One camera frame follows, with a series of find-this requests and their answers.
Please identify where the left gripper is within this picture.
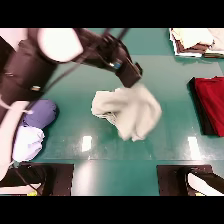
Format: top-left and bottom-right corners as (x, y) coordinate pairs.
(115, 61), (144, 89)

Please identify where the white garment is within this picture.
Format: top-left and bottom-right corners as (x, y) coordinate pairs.
(207, 27), (224, 53)

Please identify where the red garment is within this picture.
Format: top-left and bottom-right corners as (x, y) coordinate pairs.
(193, 76), (224, 138)

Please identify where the brown garment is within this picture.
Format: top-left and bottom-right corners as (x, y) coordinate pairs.
(173, 39), (210, 57)

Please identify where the cream garment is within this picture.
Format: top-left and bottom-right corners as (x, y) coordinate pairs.
(170, 27), (215, 50)
(91, 82), (164, 143)

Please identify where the folded cream garment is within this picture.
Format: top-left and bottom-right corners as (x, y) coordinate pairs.
(170, 27), (215, 50)

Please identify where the purple garment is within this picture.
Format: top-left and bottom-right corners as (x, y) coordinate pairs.
(19, 98), (60, 130)

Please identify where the pale lilac garment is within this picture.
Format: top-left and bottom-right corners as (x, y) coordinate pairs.
(12, 125), (46, 163)

